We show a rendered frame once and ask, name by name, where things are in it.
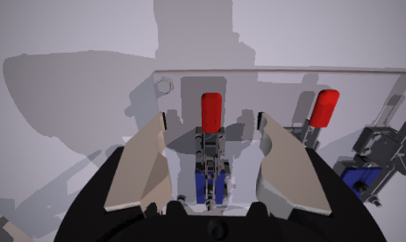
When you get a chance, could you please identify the grey toggle clamp with red handle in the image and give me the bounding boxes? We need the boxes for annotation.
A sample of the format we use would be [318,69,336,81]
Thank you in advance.
[353,121,406,208]

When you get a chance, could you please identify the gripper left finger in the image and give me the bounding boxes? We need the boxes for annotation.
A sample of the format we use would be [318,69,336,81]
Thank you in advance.
[53,112,173,242]

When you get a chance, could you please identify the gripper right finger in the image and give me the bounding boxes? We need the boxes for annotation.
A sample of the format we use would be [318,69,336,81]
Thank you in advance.
[256,111,387,242]

